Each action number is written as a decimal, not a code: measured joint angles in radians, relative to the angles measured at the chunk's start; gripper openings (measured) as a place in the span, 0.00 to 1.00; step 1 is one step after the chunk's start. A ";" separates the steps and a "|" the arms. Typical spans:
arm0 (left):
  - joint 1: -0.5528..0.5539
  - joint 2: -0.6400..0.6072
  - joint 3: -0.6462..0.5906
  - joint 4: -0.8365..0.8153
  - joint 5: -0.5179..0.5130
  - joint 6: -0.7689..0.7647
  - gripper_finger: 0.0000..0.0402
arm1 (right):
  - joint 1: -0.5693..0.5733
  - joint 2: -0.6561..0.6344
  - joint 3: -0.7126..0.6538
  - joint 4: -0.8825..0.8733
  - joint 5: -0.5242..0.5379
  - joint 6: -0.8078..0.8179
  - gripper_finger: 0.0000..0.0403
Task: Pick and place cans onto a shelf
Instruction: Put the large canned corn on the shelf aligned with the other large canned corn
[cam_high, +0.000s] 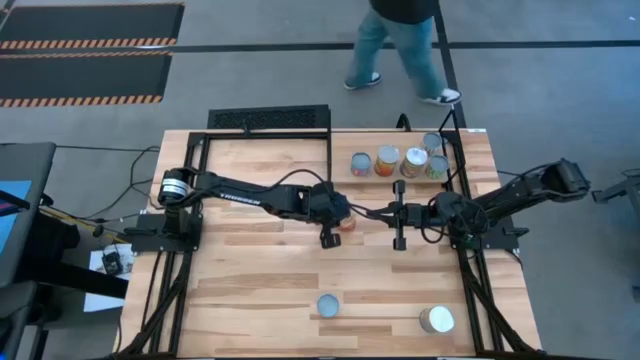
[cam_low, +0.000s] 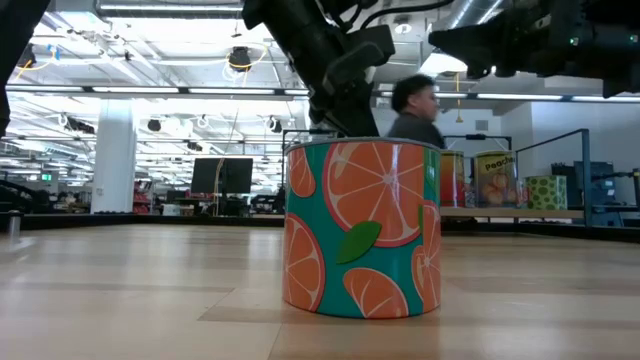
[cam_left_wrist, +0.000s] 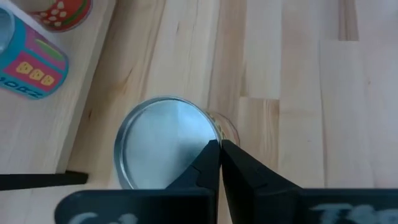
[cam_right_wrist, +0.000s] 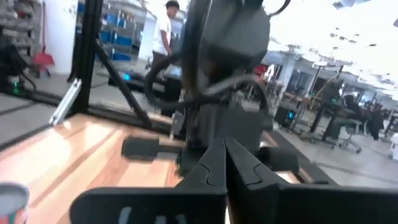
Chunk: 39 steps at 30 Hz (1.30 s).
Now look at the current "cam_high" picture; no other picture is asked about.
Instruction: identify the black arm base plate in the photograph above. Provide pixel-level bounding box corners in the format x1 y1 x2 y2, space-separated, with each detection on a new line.
446 209 530 251
124 212 204 254

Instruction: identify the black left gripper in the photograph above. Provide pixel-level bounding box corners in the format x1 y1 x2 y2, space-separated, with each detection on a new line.
309 180 354 250

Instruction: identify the white paper sheet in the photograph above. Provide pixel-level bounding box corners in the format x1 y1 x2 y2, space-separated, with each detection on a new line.
83 244 135 314

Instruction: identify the small black device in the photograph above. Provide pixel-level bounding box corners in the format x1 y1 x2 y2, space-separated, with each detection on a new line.
101 251 124 275

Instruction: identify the grey top brown can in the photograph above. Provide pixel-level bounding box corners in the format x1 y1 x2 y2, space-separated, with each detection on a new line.
421 131 444 156

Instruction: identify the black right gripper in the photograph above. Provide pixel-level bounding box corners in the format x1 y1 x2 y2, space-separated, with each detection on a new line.
368 179 439 251

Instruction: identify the teal pink label small can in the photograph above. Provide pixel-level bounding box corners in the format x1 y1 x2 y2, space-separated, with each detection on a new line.
350 152 373 178

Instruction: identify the black floor cable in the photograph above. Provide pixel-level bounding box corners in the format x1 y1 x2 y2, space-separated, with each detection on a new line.
57 143 162 224

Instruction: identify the black perforated metal panel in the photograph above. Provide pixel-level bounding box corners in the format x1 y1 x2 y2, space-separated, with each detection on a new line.
207 103 332 132

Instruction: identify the yellow green label large can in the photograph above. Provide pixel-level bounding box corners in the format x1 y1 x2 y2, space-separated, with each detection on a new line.
399 146 430 180

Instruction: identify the blue-grey top small can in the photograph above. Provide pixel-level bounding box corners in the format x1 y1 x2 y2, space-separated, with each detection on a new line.
316 293 341 320

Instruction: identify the large silver can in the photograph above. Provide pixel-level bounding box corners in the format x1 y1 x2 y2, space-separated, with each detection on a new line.
418 305 457 335

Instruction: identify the orange label can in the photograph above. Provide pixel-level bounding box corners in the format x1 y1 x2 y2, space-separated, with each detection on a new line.
373 144 401 178

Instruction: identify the person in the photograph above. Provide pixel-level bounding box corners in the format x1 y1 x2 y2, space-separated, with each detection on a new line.
343 0 464 107

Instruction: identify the blue panel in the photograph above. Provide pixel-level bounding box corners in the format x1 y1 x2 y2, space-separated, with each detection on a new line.
0 179 32 256

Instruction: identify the black aluminium table frame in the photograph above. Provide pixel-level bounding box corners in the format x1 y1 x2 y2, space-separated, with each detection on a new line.
112 127 546 360

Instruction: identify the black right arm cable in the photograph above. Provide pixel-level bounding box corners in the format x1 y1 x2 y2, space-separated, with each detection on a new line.
422 199 492 247

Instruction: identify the black tripod stand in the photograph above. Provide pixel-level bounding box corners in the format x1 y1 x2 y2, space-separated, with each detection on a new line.
591 168 640 206

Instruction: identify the hazard-striped black floor mat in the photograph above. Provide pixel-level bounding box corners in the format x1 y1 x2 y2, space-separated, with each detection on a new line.
0 2 186 51
0 51 174 109

